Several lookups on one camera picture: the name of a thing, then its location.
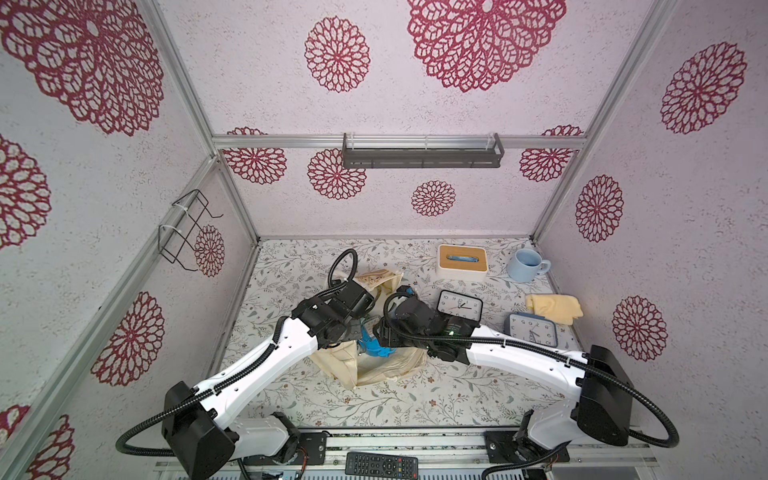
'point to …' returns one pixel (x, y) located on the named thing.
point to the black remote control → (382, 466)
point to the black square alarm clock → (459, 305)
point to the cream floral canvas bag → (345, 362)
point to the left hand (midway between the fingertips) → (347, 331)
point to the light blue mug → (526, 265)
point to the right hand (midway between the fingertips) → (378, 328)
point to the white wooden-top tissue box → (457, 263)
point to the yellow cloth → (560, 308)
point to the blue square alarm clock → (537, 329)
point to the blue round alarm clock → (372, 347)
